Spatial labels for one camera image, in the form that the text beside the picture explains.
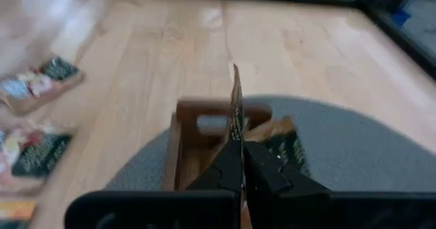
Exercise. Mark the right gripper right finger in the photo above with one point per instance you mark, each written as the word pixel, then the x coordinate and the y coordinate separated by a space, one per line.
pixel 279 188

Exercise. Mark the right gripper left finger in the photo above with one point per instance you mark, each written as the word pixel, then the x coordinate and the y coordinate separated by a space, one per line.
pixel 225 174

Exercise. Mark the green snack packet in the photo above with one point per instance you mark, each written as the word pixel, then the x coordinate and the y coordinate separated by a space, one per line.
pixel 41 154

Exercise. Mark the yellow orange tea bag packet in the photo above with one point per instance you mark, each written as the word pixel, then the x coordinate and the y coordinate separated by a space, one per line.
pixel 17 210

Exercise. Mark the wooden tea organizer tray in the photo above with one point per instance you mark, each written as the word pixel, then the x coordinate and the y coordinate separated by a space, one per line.
pixel 187 154

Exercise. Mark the round grey mat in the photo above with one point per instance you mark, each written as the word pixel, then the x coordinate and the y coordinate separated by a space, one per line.
pixel 357 147

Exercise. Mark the blue storage bin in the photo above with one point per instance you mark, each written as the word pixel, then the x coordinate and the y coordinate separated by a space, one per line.
pixel 401 17

